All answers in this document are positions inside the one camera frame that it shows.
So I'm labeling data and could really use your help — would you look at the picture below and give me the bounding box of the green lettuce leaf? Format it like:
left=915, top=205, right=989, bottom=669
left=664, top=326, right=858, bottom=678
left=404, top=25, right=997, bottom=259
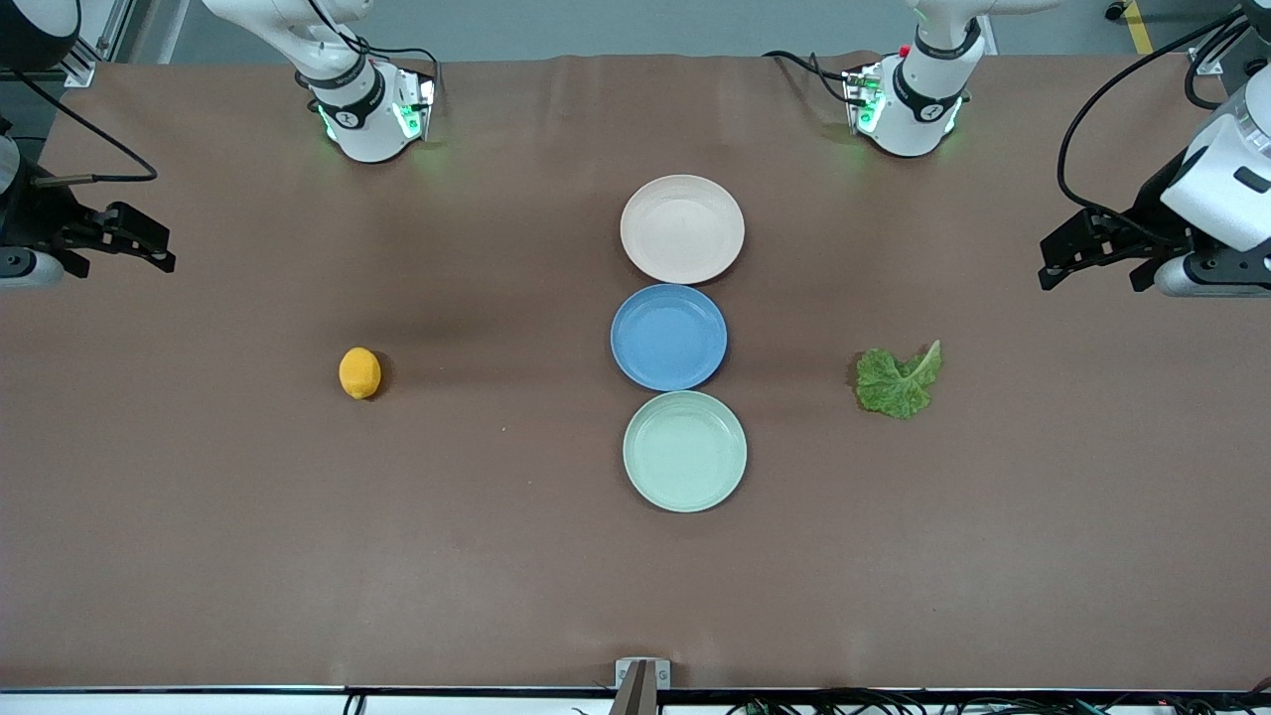
left=855, top=340, right=944, bottom=421

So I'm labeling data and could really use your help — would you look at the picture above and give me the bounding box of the yellow lemon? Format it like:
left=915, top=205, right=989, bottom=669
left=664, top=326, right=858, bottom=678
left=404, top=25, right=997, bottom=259
left=339, top=347, right=383, bottom=401

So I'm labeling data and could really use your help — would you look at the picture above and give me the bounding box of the brown table cover mat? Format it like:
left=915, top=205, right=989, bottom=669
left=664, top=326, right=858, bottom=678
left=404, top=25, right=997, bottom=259
left=0, top=52, right=1271, bottom=691

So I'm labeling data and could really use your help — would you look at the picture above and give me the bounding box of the beige round plate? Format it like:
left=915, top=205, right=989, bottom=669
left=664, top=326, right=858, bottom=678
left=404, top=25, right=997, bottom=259
left=620, top=175, right=746, bottom=286

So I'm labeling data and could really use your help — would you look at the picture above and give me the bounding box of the blue round plate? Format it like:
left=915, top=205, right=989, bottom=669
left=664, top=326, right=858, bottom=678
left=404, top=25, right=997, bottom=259
left=610, top=284, right=729, bottom=392

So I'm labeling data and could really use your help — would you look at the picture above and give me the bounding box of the pale green round plate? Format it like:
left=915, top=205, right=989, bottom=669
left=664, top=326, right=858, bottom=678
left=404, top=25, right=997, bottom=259
left=623, top=390, right=748, bottom=513

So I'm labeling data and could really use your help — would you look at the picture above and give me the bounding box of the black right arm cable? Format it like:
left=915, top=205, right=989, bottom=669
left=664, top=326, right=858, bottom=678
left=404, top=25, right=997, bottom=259
left=0, top=65, right=160, bottom=185

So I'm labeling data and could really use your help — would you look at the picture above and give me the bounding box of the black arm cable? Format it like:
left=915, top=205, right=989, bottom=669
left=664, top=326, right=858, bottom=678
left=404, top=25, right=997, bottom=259
left=1056, top=12, right=1247, bottom=244
left=0, top=65, right=160, bottom=185

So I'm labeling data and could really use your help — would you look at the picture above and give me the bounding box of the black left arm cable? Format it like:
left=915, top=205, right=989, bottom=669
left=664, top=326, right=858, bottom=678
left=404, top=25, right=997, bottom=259
left=1056, top=12, right=1247, bottom=244

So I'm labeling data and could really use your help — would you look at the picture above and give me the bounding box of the black left base cable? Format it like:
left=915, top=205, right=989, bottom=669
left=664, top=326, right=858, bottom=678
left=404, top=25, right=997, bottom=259
left=763, top=50, right=855, bottom=105

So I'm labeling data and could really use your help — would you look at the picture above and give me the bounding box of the black base cable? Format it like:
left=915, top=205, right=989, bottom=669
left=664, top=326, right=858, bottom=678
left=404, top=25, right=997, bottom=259
left=308, top=0, right=443, bottom=95
left=763, top=50, right=855, bottom=105

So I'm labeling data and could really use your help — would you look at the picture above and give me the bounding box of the black right base cable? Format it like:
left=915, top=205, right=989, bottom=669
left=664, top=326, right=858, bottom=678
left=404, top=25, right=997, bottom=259
left=308, top=0, right=443, bottom=95

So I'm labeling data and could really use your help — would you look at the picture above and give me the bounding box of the aluminium frame bracket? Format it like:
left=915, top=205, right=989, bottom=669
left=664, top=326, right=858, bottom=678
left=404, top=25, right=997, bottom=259
left=615, top=657, right=672, bottom=715

